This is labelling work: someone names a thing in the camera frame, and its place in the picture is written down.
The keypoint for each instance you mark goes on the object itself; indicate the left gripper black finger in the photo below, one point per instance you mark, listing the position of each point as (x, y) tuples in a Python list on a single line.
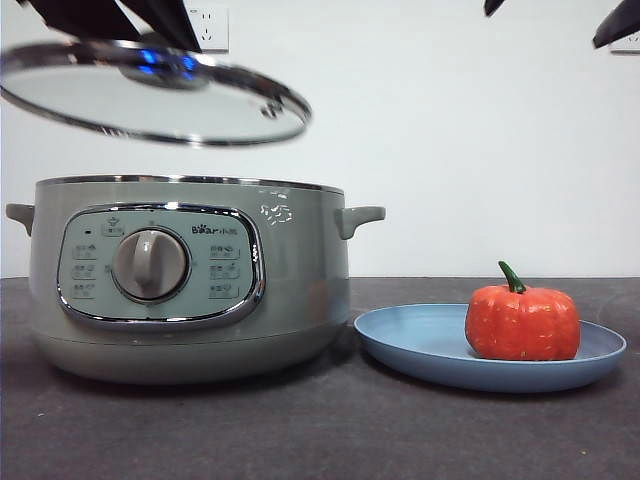
[(170, 20), (85, 17)]

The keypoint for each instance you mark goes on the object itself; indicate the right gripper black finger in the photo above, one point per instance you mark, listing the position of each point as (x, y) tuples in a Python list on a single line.
[(617, 29), (496, 6)]

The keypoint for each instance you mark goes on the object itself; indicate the glass lid with green knob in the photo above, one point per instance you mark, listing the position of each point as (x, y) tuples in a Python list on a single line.
[(150, 110)]

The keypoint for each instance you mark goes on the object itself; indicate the orange toy pumpkin green stem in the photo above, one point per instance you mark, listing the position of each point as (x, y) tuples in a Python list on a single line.
[(520, 325)]

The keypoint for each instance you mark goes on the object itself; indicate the pale green electric steamer pot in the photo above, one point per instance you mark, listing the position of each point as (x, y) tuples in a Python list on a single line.
[(300, 280)]

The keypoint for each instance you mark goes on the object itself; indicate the blue round plate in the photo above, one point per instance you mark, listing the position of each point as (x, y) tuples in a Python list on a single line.
[(420, 345)]

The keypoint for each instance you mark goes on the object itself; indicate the white wall socket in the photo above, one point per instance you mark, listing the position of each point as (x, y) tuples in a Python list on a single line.
[(626, 49), (215, 30)]

